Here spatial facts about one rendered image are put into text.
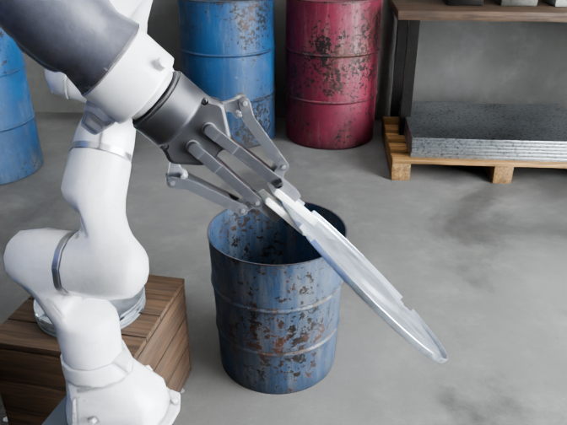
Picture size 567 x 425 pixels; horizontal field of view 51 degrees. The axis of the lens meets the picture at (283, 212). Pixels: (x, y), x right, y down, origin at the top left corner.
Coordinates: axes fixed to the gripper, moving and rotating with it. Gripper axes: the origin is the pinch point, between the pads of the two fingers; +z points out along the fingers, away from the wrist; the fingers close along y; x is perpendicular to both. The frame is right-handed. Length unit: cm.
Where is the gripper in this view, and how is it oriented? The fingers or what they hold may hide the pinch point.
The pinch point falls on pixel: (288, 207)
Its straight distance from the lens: 70.4
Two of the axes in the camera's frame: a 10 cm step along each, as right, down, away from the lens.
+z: 6.9, 5.6, 4.7
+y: 6.8, -7.2, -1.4
